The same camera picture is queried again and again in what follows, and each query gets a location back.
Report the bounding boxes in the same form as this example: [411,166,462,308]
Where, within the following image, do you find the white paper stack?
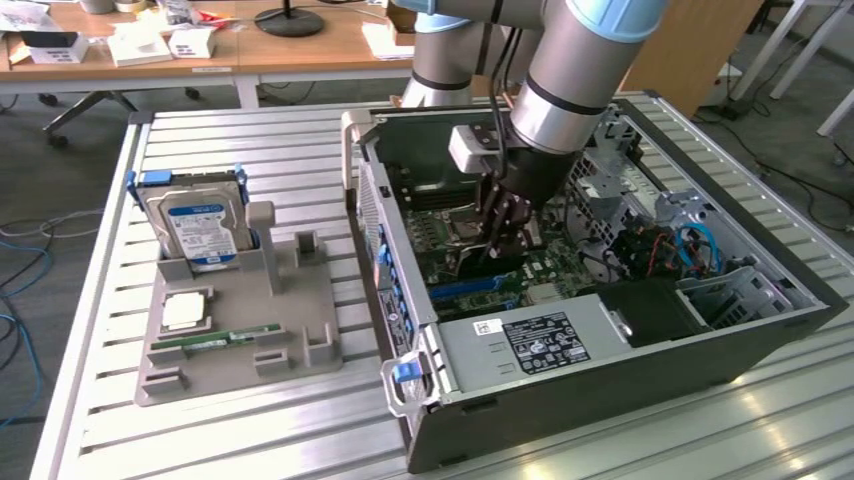
[362,22,420,61]

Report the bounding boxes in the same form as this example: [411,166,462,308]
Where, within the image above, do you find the wooden cabinet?
[620,0,766,117]

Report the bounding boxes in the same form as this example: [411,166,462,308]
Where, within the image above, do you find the silver CPU chip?
[162,293,210,331]

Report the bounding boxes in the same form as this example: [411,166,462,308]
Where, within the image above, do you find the black and silver PC case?
[339,97,851,475]

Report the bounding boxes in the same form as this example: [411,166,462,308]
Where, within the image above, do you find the CPU socket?
[444,202,500,249]

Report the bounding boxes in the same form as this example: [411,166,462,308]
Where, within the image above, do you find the long blue expansion slot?
[426,276,508,301]

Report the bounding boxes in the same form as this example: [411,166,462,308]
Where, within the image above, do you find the black fan shroud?
[577,276,713,350]

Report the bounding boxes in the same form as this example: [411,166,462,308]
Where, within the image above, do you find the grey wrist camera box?
[448,124,504,175]

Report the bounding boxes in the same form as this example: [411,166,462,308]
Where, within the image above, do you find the brown cardboard box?
[386,3,421,34]

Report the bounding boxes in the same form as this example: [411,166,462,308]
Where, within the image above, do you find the grey parts rack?
[133,199,347,409]

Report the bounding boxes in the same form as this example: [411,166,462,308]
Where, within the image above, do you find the black and white box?
[18,30,91,65]

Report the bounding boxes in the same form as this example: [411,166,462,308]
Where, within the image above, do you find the black chair base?
[38,87,202,149]

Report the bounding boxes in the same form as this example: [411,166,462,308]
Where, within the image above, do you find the black lamp base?
[253,0,327,39]

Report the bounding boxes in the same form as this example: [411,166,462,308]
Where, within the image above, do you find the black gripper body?
[497,144,584,207]

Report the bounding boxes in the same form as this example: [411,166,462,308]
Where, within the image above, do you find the red wire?
[650,233,673,279]

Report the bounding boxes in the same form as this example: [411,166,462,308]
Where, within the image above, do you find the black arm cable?
[486,0,526,171]

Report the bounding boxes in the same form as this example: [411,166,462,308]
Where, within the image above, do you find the black wire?
[574,234,626,281]

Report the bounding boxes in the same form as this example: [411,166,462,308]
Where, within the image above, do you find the white table frame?
[730,0,854,139]

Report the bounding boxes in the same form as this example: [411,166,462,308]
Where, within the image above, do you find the silver disk bay bracket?
[677,264,820,331]

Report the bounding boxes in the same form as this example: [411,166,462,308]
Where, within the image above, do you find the black power strip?
[693,97,753,124]

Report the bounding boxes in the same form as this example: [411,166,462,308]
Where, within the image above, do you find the open white box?
[106,23,175,68]

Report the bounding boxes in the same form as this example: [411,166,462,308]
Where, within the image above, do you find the wooden desk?
[0,0,529,109]

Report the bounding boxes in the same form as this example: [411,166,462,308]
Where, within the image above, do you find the printed paper sheets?
[0,9,53,34]

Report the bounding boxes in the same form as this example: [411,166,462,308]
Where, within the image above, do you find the blue floor cable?
[0,239,54,431]

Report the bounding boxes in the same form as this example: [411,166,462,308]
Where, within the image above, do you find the white labelled box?
[166,27,219,60]

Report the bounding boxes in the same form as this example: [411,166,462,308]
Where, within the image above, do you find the grey power supply unit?
[437,293,634,396]

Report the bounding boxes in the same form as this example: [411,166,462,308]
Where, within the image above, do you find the green RAM stick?
[150,323,282,351]

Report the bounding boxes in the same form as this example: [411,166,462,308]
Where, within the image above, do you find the blue wire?
[672,223,728,275]

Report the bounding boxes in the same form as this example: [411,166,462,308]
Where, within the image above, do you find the perforated metal disk bay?
[570,145,673,254]

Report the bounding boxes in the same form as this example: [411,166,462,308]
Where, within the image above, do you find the white floor cable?
[0,207,106,240]

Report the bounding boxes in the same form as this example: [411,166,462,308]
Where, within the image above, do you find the green motherboard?
[399,182,602,324]

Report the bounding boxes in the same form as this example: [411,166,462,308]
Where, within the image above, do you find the hard disk in blue caddy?
[125,167,259,274]

